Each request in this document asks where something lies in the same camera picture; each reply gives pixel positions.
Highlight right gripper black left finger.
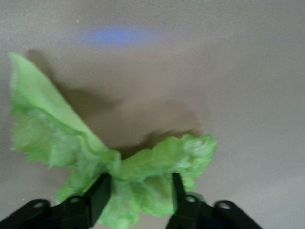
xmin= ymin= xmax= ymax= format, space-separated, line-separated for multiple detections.
xmin=0 ymin=173 xmax=112 ymax=229

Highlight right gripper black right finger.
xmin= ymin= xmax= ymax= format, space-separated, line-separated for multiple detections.
xmin=165 ymin=173 xmax=265 ymax=229

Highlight green lettuce leaf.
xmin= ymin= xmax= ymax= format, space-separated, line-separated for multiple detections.
xmin=8 ymin=52 xmax=218 ymax=227

